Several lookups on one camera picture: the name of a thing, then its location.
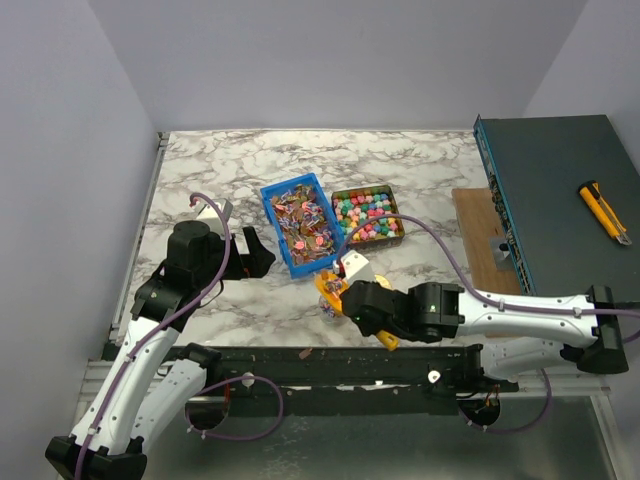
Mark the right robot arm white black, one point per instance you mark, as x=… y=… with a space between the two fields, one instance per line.
x=541 y=332

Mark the metal tin of star candies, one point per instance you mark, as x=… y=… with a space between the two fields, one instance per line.
x=367 y=206

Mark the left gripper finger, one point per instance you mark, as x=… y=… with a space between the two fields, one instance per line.
x=258 y=256
x=241 y=271

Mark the clear plastic round container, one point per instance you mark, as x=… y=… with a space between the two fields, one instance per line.
x=329 y=315

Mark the yellow plastic scoop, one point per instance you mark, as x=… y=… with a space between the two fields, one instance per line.
x=331 y=286

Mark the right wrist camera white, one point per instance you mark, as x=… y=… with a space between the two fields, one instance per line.
x=354 y=266

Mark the gold round lid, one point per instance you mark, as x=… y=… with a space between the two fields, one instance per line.
x=383 y=281

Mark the dark green box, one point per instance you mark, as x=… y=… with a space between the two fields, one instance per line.
x=535 y=167

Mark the blue plastic candy bin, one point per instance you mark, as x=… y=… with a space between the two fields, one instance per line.
x=308 y=233

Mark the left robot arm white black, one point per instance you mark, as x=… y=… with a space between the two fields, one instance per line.
x=129 y=413

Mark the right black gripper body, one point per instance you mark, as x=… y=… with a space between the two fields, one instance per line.
x=353 y=304

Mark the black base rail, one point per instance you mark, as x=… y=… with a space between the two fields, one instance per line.
x=341 y=381

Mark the wooden board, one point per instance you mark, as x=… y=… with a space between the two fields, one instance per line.
x=481 y=231

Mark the yellow utility knife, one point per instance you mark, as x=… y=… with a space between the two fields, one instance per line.
x=590 y=193

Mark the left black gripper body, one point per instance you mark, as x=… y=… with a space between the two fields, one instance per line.
x=233 y=257

